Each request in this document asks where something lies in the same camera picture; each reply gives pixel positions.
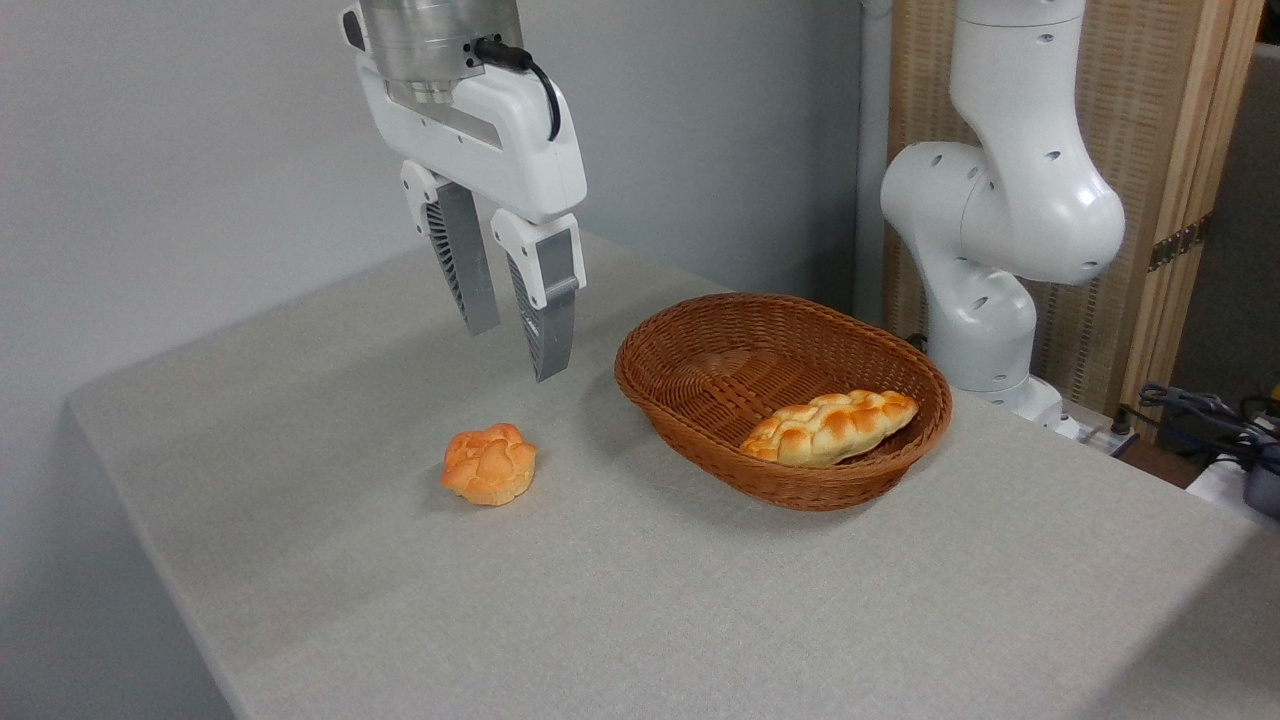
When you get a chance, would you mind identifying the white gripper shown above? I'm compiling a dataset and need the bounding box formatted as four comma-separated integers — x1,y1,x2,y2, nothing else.
340,5,589,384

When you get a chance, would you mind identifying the braided bread loaf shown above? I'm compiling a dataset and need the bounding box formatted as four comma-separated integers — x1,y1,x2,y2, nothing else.
740,389,920,470

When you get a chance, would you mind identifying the round orange bread roll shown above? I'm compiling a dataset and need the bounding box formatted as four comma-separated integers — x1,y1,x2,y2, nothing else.
441,423,539,507

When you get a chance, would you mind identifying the brown wicker oval basket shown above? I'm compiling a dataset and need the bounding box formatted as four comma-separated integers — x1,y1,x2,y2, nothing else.
614,292,953,513

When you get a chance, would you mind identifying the grey fabric table cover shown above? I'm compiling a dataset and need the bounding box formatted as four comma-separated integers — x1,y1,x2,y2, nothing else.
67,232,1280,720

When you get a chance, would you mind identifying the wooden folding screen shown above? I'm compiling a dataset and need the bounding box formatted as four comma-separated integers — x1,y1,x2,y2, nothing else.
885,0,1267,443

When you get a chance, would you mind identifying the metal screen hinge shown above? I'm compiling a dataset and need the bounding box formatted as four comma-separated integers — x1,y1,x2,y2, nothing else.
1147,213,1214,274

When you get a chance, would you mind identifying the white cloth with grey object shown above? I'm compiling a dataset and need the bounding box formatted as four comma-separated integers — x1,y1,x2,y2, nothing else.
1185,452,1280,533

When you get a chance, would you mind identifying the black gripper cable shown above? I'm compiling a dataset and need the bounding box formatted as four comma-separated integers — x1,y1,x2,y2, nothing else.
471,37,563,142

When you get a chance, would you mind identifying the silver wrist mount cylinder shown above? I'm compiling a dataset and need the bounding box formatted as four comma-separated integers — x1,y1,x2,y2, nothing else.
359,0,525,84

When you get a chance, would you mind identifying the dark blue cable bundle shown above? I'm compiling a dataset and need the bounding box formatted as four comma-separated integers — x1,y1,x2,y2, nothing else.
1138,382,1280,471

